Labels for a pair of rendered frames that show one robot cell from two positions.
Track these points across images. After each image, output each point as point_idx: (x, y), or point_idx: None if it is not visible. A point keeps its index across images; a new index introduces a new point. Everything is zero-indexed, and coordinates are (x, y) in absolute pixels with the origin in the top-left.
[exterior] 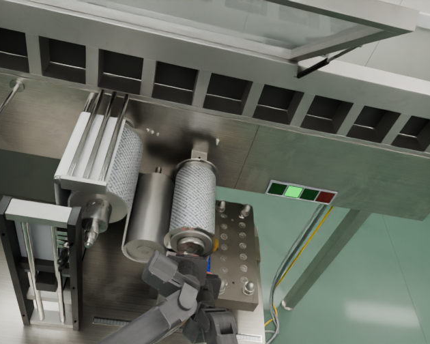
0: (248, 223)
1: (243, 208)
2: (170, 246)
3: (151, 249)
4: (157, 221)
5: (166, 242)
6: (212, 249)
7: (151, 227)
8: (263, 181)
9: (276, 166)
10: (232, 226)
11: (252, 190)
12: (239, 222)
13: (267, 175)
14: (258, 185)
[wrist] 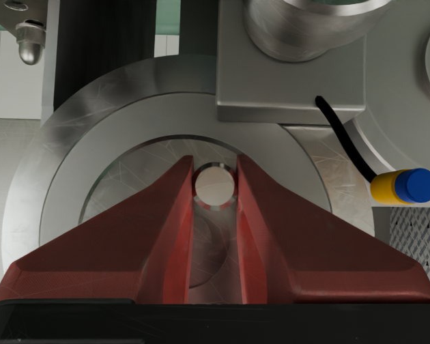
0: None
1: (39, 48)
2: (321, 179)
3: None
4: (373, 199)
5: (353, 210)
6: (31, 198)
7: (422, 206)
8: (8, 170)
9: None
10: (46, 1)
11: (30, 125)
12: (31, 10)
13: (4, 194)
14: (19, 148)
